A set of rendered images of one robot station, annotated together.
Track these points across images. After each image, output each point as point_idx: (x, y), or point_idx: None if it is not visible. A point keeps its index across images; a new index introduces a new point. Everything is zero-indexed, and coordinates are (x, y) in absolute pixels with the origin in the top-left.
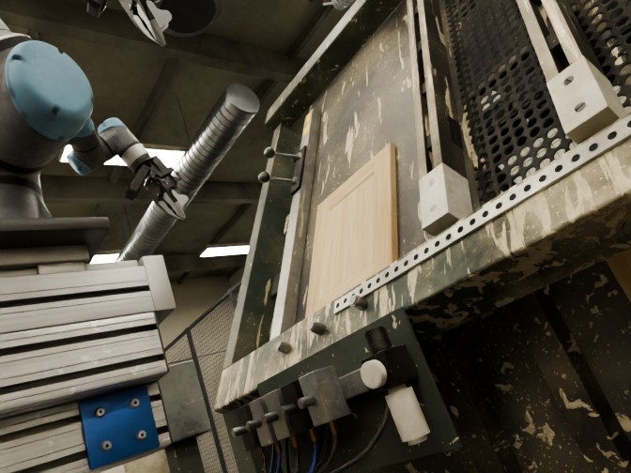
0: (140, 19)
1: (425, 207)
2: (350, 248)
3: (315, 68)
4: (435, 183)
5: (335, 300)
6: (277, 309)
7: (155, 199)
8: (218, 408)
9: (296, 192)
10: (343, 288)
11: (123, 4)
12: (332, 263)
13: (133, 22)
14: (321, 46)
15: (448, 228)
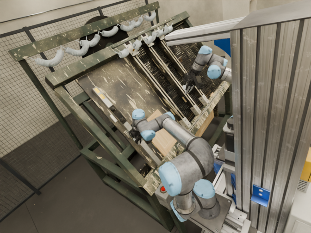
0: (189, 88)
1: (187, 124)
2: (164, 134)
3: (91, 67)
4: (186, 120)
5: (175, 145)
6: (153, 157)
7: (137, 140)
8: (153, 193)
9: (125, 123)
10: (170, 143)
11: (191, 82)
12: (161, 139)
13: (187, 87)
14: (91, 58)
15: (189, 126)
